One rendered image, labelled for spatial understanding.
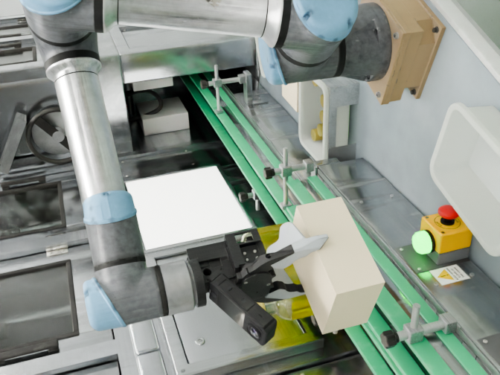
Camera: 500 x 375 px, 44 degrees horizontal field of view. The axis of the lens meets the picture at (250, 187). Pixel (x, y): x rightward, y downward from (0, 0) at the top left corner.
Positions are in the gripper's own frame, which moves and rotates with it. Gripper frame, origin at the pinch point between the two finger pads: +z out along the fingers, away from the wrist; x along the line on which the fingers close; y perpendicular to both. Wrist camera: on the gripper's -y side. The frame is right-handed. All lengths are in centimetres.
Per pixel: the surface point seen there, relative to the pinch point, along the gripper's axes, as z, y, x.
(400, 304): 17.5, -1.7, 16.8
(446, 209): 30.6, 10.7, 8.5
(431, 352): 16.3, -13.0, 12.2
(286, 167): 15, 47, 32
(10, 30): -51, 179, 77
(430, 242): 26.9, 7.1, 12.8
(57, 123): -39, 120, 76
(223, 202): 7, 69, 71
